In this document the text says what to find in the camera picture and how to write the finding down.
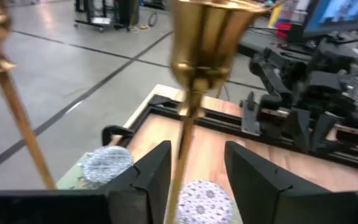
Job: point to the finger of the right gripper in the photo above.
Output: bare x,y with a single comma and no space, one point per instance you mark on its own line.
322,133
298,130

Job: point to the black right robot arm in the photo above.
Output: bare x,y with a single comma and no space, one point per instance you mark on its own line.
331,77

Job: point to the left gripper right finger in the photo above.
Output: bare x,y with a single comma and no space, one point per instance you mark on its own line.
259,199

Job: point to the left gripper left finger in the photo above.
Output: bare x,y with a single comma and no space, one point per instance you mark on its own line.
141,199

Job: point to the red box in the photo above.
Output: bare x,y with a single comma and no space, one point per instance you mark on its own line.
283,31

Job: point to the black aluminium table frame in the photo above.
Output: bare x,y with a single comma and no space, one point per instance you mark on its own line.
222,119

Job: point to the flat computer monitor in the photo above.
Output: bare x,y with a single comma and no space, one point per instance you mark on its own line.
343,12

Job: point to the green perforated metal shelf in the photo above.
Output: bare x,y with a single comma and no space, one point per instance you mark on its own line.
68,182

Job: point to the black wheeled rack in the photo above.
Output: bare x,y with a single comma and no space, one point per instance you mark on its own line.
104,12

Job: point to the black desk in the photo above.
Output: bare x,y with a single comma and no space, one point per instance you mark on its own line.
253,43

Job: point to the purple round candle holder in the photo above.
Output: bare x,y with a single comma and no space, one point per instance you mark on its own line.
204,202

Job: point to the white patterned round candle holder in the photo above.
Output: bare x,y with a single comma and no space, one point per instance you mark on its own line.
107,163

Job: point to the tall gold candlestick holder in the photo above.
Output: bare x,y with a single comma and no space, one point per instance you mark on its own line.
204,46

